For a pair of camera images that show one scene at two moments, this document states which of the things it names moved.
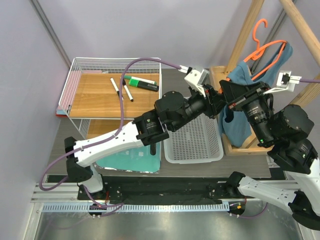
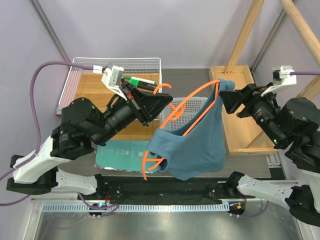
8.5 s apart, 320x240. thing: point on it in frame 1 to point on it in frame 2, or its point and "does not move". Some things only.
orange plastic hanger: x=260 y=51 to x=182 y=109
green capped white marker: x=141 y=79 does not move
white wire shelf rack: x=101 y=95 does not move
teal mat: x=138 y=159 does not move
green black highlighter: x=136 y=83 does not move
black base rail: x=160 y=190 does not move
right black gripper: x=243 y=94 does not move
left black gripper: x=213 y=100 to x=136 y=105
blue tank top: x=238 y=132 to x=201 y=151
